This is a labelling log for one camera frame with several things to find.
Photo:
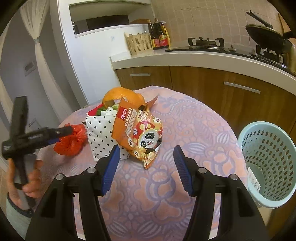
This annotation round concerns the white curtain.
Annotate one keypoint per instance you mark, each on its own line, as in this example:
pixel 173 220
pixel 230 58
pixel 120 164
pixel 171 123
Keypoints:
pixel 31 67

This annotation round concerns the dark soy sauce bottle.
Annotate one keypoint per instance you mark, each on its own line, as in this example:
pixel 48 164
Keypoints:
pixel 154 37

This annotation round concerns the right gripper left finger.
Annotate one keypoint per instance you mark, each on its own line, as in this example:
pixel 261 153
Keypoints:
pixel 69 201

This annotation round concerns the green lettuce leaves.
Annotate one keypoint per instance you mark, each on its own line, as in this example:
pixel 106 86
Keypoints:
pixel 107 111

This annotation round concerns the beige plastic utensil basket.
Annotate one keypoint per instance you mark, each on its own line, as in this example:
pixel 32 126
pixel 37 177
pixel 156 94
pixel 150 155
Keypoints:
pixel 139 44

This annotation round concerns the light blue waste basket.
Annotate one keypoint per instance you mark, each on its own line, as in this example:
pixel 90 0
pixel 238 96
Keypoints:
pixel 269 155

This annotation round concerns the floral pink tablecloth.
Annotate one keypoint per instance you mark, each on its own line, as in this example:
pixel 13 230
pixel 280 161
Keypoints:
pixel 152 204

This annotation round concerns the orange panda snack bag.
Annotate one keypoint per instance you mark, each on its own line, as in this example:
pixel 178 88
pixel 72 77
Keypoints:
pixel 138 131

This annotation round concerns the red paper cup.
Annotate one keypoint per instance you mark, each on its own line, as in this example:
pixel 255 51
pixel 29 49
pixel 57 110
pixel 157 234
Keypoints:
pixel 94 111

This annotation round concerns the white countertop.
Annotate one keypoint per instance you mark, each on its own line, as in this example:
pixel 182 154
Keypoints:
pixel 211 60

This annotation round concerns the person's left hand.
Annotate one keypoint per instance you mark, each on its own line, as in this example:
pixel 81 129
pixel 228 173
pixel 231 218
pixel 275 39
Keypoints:
pixel 31 189

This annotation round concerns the black frying pan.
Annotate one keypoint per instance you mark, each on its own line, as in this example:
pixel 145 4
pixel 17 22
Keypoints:
pixel 267 37

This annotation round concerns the red plastic bag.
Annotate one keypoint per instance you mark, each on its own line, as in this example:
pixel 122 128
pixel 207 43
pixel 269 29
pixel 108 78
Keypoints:
pixel 71 145

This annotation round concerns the large orange peel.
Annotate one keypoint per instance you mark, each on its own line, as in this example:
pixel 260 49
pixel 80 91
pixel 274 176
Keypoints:
pixel 118 93

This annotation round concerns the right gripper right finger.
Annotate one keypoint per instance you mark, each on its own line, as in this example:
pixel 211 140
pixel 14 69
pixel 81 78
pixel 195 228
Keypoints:
pixel 239 218

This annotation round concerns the white heart-pattern paper bag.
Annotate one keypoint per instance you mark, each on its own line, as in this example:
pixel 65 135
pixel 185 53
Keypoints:
pixel 99 129

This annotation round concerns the wooden kitchen cabinet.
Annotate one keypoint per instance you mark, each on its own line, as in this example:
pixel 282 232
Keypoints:
pixel 238 99

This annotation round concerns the black gas stove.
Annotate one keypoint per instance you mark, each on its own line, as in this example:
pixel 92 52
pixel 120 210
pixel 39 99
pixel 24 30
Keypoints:
pixel 218 46

